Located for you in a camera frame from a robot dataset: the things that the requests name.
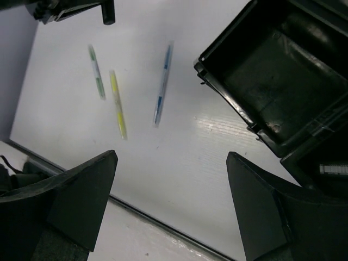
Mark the green thin pen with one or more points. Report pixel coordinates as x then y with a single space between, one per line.
96 71

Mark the yellow thin pen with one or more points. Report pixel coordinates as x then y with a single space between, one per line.
117 100

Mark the aluminium table edge rail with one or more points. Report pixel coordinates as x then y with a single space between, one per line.
127 233

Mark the black desk organizer tray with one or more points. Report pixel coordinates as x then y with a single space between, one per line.
282 66

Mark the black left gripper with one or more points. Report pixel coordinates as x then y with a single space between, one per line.
47 11

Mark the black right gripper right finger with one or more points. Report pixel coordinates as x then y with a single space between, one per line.
279 220

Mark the blue thin pen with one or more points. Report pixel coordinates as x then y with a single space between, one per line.
163 86

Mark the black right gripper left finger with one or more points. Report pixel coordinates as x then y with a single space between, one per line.
58 218

